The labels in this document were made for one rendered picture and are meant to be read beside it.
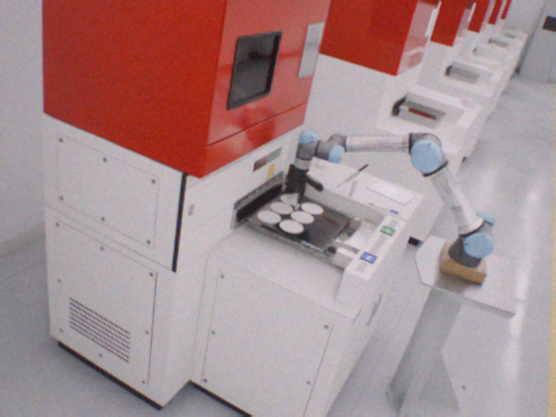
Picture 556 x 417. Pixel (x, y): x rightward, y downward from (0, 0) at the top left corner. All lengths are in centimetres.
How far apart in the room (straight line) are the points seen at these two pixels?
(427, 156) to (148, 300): 121
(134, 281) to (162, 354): 34
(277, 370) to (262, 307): 30
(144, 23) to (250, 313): 115
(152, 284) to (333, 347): 73
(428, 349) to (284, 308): 89
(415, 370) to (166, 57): 188
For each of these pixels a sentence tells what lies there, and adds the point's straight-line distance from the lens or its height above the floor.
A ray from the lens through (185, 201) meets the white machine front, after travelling 177.
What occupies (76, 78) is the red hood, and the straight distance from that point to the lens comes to 197.
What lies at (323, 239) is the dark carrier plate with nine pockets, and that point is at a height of 90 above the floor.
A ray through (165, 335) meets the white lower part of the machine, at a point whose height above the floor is 50.
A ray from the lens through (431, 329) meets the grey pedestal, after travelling 256.
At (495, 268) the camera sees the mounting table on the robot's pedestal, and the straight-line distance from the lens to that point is 258.
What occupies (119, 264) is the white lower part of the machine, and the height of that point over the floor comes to 73.
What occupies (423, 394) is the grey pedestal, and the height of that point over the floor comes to 4.
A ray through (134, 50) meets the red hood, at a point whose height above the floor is 157.
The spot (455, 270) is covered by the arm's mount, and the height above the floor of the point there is 84.
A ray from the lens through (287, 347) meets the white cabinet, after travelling 212.
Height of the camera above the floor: 199
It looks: 28 degrees down
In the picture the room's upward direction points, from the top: 12 degrees clockwise
